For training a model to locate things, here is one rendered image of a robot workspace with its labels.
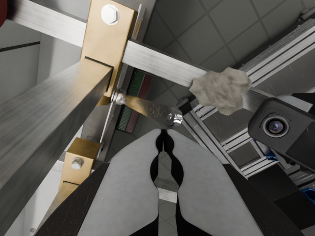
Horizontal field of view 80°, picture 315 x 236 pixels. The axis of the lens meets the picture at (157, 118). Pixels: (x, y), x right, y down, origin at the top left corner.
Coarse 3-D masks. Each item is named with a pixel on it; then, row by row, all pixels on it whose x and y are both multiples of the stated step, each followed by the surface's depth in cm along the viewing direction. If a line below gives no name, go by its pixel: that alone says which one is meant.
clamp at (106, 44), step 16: (96, 0) 21; (112, 0) 21; (96, 16) 22; (128, 16) 22; (96, 32) 23; (112, 32) 23; (128, 32) 23; (96, 48) 24; (112, 48) 24; (112, 64) 24; (112, 80) 25
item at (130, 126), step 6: (144, 78) 42; (150, 78) 42; (144, 84) 43; (144, 90) 44; (138, 96) 44; (144, 96) 44; (132, 114) 47; (138, 114) 47; (132, 120) 47; (132, 126) 48
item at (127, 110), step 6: (138, 72) 42; (138, 78) 42; (132, 84) 43; (138, 84) 43; (132, 90) 44; (138, 90) 44; (126, 108) 46; (126, 114) 47; (120, 120) 47; (126, 120) 47; (120, 126) 48
